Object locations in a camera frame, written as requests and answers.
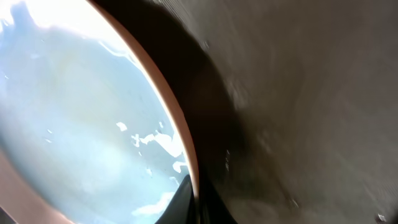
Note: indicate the dark brown serving tray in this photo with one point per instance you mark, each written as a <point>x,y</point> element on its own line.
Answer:
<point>292,105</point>

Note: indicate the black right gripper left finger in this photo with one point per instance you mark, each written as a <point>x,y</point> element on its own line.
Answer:
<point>181,209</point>

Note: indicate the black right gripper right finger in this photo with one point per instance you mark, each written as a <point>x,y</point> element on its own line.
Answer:
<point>212,208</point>

